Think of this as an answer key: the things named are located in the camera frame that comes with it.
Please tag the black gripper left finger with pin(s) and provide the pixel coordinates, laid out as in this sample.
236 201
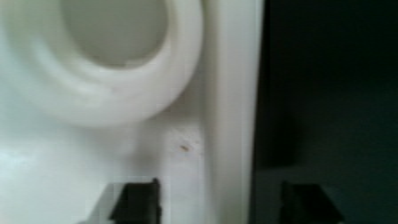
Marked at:
138 209

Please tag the white square tabletop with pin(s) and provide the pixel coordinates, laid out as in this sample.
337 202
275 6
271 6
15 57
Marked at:
129 75

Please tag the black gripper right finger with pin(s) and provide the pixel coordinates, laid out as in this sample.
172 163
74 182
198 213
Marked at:
309 207

